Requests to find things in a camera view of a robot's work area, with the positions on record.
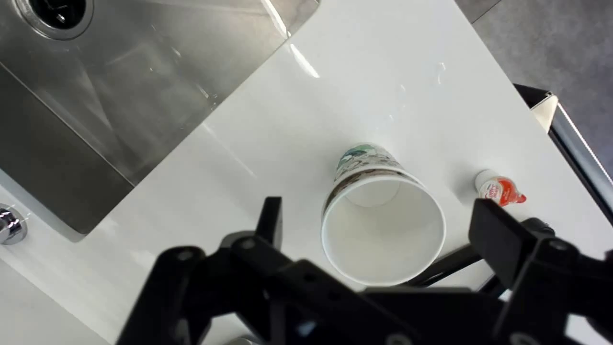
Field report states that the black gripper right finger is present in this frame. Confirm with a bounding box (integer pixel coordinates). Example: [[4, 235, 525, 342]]
[[467, 197, 542, 293]]

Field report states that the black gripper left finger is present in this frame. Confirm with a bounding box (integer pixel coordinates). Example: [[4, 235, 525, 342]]
[[255, 195, 285, 249]]

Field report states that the white printed paper cup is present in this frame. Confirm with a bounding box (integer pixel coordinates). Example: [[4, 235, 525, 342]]
[[320, 166, 448, 287], [331, 141, 412, 185]]

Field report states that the small red-capped white bottle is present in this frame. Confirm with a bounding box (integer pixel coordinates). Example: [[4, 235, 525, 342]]
[[473, 166, 529, 210]]

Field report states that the black metal stand bar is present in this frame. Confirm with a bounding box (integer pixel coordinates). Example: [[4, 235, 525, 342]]
[[511, 82, 613, 226]]

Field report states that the stainless steel sink basin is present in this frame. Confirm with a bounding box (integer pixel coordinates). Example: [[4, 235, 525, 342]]
[[0, 0, 322, 245]]

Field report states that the chrome sink faucet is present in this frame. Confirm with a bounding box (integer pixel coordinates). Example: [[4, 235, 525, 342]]
[[0, 201, 29, 249]]

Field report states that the round sink drain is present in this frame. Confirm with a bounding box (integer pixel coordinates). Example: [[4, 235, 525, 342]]
[[11, 0, 96, 42]]

